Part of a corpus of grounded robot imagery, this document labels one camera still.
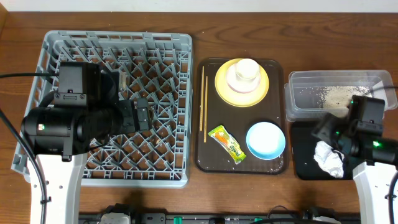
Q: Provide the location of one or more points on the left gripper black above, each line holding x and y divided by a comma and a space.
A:
142, 114

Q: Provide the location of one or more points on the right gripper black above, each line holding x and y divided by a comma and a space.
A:
325, 130

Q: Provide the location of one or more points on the rice food waste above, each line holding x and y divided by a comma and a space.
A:
329, 97

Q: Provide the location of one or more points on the white napkin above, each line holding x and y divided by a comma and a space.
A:
329, 160

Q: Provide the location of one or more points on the light blue bowl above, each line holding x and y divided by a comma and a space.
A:
265, 141

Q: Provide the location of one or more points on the green yellow snack wrapper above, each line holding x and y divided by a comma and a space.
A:
228, 142

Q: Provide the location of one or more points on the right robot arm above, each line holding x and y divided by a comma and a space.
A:
376, 176

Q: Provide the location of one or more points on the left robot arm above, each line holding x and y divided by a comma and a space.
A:
60, 138

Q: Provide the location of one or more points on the clear plastic waste bin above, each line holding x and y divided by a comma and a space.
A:
375, 80

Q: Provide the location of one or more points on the black waste tray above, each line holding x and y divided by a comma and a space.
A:
303, 148

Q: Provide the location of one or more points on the grey dishwasher rack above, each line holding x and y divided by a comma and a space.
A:
155, 66

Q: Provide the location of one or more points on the wooden chopstick left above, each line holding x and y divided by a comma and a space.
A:
202, 98

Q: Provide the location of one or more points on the yellow plate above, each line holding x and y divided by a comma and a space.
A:
240, 99

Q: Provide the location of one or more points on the pink small bowl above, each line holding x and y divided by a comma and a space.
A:
239, 88

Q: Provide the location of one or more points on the white cup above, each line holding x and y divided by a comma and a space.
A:
247, 73

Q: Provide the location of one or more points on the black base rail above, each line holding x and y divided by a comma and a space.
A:
153, 218

